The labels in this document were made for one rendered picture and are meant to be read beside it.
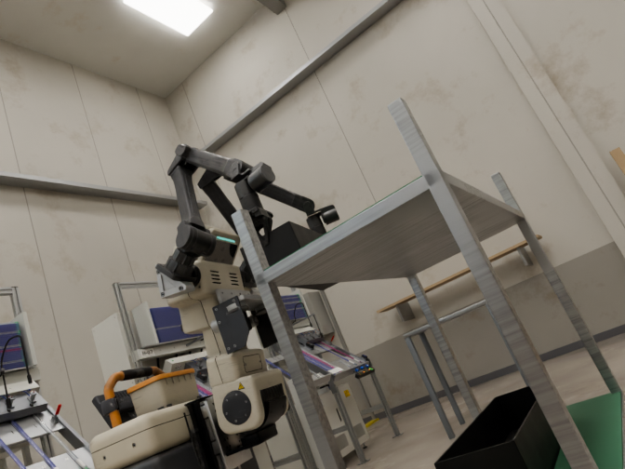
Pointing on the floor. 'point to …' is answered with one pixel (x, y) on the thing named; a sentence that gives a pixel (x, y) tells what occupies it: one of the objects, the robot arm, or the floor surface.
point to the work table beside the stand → (440, 368)
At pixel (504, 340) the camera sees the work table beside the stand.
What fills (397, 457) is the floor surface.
